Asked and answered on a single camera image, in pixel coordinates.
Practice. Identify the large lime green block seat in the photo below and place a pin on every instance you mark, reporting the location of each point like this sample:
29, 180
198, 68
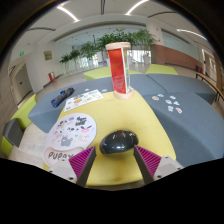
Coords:
26, 111

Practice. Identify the long grey upholstered bench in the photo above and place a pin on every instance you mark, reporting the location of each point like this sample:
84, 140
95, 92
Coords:
43, 113

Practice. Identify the dark grey cube stool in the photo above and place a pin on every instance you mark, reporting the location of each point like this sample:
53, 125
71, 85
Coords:
13, 133

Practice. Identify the framed wall picture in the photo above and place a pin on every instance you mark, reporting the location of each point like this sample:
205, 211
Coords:
48, 55

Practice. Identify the white sticker sheet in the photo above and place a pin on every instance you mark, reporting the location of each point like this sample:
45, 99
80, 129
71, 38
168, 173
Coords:
83, 99

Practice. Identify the round white printed mouse pad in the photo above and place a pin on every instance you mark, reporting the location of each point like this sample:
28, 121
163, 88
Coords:
71, 133

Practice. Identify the red cylinder with wooden ends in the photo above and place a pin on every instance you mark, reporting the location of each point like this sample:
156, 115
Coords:
118, 70

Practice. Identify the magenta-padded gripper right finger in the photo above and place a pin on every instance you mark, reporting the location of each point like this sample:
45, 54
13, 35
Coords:
150, 163

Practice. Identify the green exit sign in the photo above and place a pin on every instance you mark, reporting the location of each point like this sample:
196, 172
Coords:
21, 53

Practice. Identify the group of small stickers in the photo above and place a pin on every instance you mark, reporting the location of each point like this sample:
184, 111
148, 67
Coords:
170, 108
104, 90

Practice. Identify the group of ceiling strip lights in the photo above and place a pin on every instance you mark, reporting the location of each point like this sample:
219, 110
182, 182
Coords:
68, 13

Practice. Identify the wooden frame chair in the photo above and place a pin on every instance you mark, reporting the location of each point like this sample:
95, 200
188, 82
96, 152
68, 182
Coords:
208, 83

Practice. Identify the small lime green block seat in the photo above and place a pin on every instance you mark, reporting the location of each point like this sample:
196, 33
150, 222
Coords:
6, 148

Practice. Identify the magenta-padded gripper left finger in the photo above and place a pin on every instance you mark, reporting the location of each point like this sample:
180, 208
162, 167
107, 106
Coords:
81, 163

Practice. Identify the lime green flat bench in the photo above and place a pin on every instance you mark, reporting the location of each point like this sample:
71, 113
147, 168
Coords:
161, 69
96, 73

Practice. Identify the folded dark blue umbrella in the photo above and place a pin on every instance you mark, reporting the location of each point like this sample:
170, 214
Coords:
61, 97

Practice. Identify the red fire extinguisher box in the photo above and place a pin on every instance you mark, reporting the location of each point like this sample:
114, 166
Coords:
51, 77

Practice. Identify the black computer mouse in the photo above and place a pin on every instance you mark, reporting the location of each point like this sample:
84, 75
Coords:
118, 141

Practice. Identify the group of potted plants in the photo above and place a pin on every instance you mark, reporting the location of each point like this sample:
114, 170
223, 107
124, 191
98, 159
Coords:
88, 50

